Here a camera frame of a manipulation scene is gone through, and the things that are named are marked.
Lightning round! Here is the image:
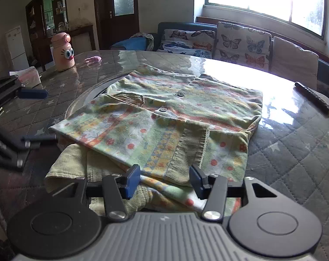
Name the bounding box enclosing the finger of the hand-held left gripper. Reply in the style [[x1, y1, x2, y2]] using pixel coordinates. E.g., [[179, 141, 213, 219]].
[[0, 75, 49, 104], [0, 126, 58, 172]]

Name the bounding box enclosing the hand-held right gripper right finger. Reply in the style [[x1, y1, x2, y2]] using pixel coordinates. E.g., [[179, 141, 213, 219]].
[[189, 164, 278, 221]]

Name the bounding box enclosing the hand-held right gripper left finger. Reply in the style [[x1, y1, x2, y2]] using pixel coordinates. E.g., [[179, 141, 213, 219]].
[[52, 164, 141, 221]]

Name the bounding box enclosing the patterned children's jacket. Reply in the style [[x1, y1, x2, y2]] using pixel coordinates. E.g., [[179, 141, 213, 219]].
[[44, 63, 263, 214]]

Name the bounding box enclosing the tissue box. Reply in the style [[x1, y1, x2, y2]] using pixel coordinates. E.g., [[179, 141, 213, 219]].
[[9, 67, 41, 89]]

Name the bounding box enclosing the pink cartoon face bottle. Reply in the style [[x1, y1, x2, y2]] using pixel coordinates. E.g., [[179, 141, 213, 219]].
[[50, 32, 75, 72]]

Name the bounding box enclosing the round glass turntable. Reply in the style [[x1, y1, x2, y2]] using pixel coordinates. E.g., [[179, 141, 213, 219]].
[[65, 68, 143, 120]]

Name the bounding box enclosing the white refrigerator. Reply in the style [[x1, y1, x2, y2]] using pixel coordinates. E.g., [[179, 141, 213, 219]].
[[5, 26, 29, 71]]

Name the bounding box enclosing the dark wooden cabinet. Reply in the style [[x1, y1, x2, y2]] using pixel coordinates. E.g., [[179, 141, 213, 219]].
[[25, 0, 94, 71]]

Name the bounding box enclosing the blue pillow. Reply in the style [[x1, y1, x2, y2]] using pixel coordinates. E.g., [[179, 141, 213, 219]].
[[111, 37, 154, 52]]

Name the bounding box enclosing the dark wooden door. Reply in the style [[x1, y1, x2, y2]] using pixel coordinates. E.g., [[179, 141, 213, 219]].
[[93, 0, 140, 50]]

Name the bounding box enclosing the wide butterfly print cushion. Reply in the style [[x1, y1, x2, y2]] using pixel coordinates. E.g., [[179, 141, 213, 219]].
[[157, 28, 216, 59]]

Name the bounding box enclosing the tall butterfly print cushion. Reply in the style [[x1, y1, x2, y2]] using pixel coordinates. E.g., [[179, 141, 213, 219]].
[[212, 22, 272, 72]]

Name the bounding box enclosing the black remote control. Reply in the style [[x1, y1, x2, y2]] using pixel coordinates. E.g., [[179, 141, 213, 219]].
[[294, 82, 329, 117]]

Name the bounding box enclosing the dark blue sofa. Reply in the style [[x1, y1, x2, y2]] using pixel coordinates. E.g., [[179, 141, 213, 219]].
[[111, 22, 329, 87]]

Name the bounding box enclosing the beige cushion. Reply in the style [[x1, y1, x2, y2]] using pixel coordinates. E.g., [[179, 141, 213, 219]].
[[270, 36, 319, 87]]

